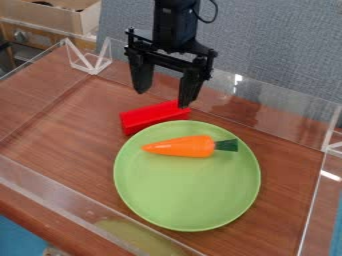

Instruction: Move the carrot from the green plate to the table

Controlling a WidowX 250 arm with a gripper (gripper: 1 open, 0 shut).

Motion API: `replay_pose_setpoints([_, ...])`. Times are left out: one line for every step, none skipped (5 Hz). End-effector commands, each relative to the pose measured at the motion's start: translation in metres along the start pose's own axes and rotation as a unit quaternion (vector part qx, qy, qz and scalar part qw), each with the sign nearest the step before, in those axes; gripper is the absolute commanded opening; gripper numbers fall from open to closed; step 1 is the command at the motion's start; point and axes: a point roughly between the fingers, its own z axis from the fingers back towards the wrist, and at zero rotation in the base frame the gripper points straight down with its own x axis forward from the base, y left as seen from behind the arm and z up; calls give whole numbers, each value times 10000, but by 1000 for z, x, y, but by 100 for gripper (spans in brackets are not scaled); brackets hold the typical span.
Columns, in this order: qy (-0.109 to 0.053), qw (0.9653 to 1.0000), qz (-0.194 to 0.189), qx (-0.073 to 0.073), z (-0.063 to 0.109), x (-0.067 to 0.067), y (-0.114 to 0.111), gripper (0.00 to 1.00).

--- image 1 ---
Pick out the red block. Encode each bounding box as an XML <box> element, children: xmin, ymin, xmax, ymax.
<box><xmin>119</xmin><ymin>100</ymin><xmax>191</xmax><ymax>135</ymax></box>

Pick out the wooden shelf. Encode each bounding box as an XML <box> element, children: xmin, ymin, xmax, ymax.
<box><xmin>0</xmin><ymin>18</ymin><xmax>97</xmax><ymax>51</ymax></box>

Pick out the orange toy carrot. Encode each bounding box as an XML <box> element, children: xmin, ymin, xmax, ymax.
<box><xmin>142</xmin><ymin>135</ymin><xmax>238</xmax><ymax>158</ymax></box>

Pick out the clear acrylic corner bracket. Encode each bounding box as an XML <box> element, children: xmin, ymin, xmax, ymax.
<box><xmin>64</xmin><ymin>38</ymin><xmax>113</xmax><ymax>75</ymax></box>

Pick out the clear acrylic tray wall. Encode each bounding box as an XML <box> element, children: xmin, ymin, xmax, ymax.
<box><xmin>0</xmin><ymin>44</ymin><xmax>342</xmax><ymax>256</ymax></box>

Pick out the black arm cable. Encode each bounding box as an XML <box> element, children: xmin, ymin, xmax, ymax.
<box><xmin>194</xmin><ymin>0</ymin><xmax>219</xmax><ymax>25</ymax></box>

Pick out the green plate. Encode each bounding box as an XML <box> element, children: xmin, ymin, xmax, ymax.
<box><xmin>114</xmin><ymin>120</ymin><xmax>261</xmax><ymax>232</ymax></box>

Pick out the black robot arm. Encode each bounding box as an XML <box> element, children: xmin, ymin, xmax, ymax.
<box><xmin>125</xmin><ymin>0</ymin><xmax>218</xmax><ymax>108</ymax></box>

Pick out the cardboard box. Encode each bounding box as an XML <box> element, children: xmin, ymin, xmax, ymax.
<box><xmin>0</xmin><ymin>0</ymin><xmax>102</xmax><ymax>35</ymax></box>

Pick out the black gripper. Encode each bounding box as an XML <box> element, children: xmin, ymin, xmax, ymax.
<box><xmin>125</xmin><ymin>27</ymin><xmax>218</xmax><ymax>108</ymax></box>

